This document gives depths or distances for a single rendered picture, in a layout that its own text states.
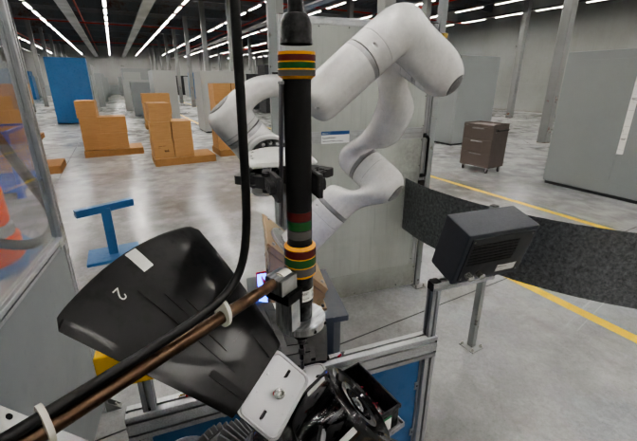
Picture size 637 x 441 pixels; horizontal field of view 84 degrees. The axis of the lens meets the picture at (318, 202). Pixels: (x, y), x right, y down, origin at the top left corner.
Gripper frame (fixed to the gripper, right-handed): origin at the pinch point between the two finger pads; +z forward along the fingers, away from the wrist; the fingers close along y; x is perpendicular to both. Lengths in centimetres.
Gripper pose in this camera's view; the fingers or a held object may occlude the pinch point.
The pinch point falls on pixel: (296, 185)
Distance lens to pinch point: 45.8
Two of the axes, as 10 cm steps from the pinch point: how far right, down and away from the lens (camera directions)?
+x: 0.0, -9.5, -3.2
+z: 3.3, 3.0, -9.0
